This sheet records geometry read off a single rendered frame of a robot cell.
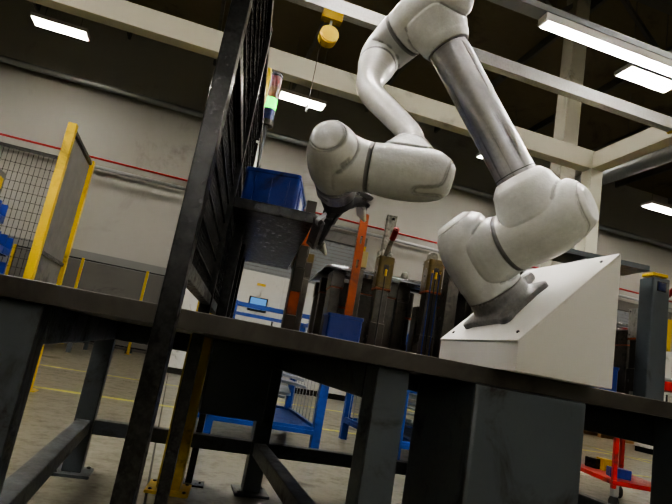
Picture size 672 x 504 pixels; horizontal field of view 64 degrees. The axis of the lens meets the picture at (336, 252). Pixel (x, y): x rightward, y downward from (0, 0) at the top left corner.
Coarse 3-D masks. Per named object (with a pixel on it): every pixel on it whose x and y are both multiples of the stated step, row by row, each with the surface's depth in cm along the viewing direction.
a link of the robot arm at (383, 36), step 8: (384, 24) 142; (376, 32) 143; (384, 32) 141; (392, 32) 140; (368, 40) 146; (376, 40) 143; (384, 40) 141; (392, 40) 141; (392, 48) 142; (400, 48) 141; (400, 56) 143; (408, 56) 144; (400, 64) 145
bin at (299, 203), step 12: (252, 168) 159; (252, 180) 158; (264, 180) 158; (276, 180) 158; (288, 180) 158; (300, 180) 160; (252, 192) 157; (264, 192) 157; (276, 192) 158; (288, 192) 158; (300, 192) 166; (276, 204) 157; (288, 204) 157; (300, 204) 171
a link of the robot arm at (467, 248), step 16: (448, 224) 139; (464, 224) 136; (480, 224) 136; (448, 240) 138; (464, 240) 135; (480, 240) 133; (448, 256) 139; (464, 256) 136; (480, 256) 134; (496, 256) 132; (448, 272) 143; (464, 272) 137; (480, 272) 135; (496, 272) 134; (512, 272) 134; (464, 288) 140; (480, 288) 137; (496, 288) 136
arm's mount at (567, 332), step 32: (608, 256) 133; (576, 288) 126; (608, 288) 128; (512, 320) 132; (544, 320) 122; (576, 320) 124; (608, 320) 126; (448, 352) 148; (480, 352) 132; (512, 352) 120; (544, 352) 120; (576, 352) 123; (608, 352) 125; (608, 384) 124
